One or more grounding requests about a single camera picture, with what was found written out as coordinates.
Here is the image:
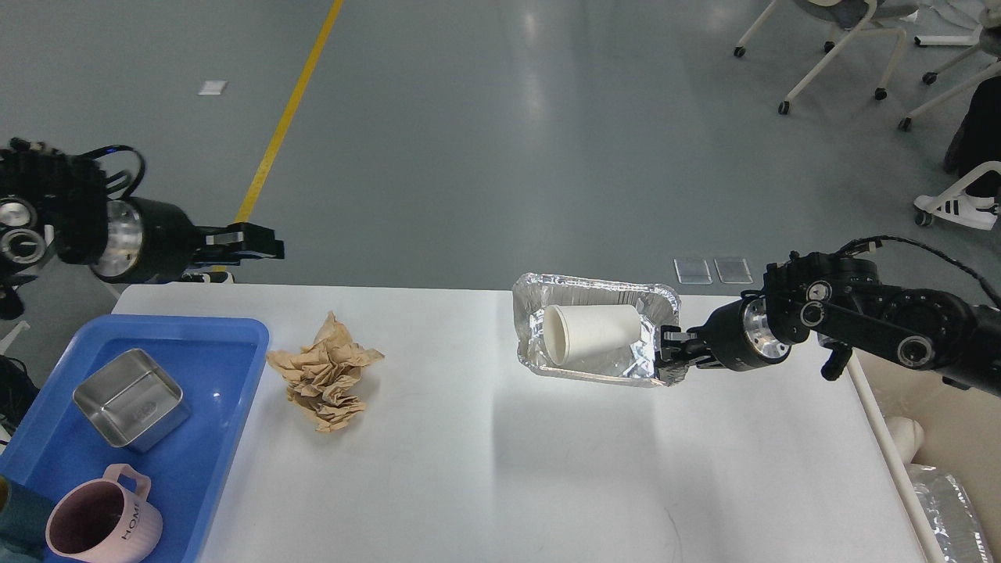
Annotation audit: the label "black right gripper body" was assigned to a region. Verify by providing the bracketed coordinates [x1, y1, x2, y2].
[700, 298, 791, 373]

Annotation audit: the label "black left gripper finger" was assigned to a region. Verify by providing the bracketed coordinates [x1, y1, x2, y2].
[194, 222, 285, 267]

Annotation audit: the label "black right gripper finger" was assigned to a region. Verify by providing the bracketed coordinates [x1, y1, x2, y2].
[660, 325, 721, 370]

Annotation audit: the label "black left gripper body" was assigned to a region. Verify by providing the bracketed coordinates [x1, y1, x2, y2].
[90, 197, 205, 284]

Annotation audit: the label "aluminium foil tray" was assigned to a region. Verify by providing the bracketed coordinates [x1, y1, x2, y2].
[512, 272, 689, 387]

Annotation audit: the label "white paper cup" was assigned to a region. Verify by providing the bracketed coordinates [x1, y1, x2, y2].
[541, 304, 641, 366]

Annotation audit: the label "steel rectangular container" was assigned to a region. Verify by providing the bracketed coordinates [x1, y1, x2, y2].
[72, 348, 191, 454]

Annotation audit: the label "brown paper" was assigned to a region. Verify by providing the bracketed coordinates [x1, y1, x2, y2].
[265, 311, 385, 432]

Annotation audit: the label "pink mug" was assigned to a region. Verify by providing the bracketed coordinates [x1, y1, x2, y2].
[45, 463, 163, 562]

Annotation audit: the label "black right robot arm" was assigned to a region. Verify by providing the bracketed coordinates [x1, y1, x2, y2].
[654, 235, 1000, 396]

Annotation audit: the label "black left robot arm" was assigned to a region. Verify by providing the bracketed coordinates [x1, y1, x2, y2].
[1, 138, 285, 320]

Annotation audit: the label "floor socket plate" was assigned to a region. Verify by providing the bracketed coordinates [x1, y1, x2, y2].
[712, 257, 754, 285]
[673, 259, 714, 285]

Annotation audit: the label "white chair near sneaker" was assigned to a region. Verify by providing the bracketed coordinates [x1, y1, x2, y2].
[913, 160, 1000, 231]

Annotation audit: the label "beige plastic bin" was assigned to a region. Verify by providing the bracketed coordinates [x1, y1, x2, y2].
[855, 350, 1000, 560]

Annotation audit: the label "person leg with sneaker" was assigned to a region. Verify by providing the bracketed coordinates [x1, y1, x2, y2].
[914, 76, 1000, 231]

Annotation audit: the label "white office chair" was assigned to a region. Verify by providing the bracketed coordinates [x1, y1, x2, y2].
[778, 1, 920, 117]

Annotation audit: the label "white chair right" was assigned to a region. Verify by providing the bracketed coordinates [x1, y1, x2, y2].
[898, 23, 1001, 134]

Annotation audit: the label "black cables at left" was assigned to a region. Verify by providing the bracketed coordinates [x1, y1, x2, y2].
[0, 356, 40, 439]

